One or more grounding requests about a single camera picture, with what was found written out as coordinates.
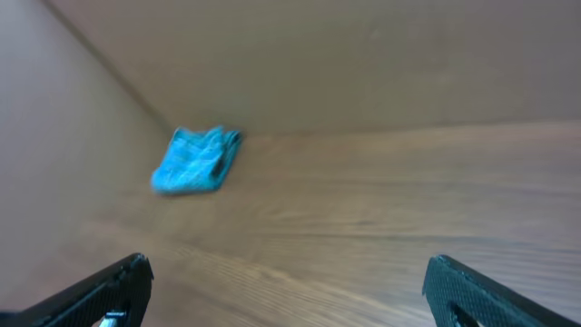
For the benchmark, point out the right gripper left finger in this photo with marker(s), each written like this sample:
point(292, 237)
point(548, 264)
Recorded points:
point(118, 295)

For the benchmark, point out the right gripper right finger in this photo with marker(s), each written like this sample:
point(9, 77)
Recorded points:
point(459, 296)

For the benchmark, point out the blue denim jeans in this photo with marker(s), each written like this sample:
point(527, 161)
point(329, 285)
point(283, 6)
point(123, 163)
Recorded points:
point(196, 161)

